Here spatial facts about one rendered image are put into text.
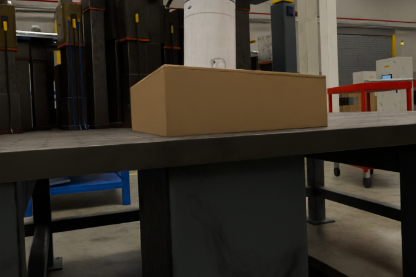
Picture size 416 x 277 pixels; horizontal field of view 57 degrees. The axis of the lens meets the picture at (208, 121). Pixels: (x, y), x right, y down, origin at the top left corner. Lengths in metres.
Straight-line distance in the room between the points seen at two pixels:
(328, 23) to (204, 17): 4.82
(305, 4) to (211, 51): 8.14
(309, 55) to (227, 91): 8.13
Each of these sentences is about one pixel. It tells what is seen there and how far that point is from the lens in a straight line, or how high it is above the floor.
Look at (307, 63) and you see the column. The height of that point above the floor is 1.67.
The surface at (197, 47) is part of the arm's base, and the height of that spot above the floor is 0.88.
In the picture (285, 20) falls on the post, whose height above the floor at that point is 1.07.
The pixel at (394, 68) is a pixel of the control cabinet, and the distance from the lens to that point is 11.79.
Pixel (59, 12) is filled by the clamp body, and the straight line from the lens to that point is 1.25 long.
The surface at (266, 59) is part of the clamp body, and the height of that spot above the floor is 0.96.
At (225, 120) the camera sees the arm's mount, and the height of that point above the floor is 0.72.
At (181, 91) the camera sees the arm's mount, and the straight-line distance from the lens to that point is 0.65.
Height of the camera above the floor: 0.74
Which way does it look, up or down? 1 degrees down
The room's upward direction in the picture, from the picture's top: 2 degrees counter-clockwise
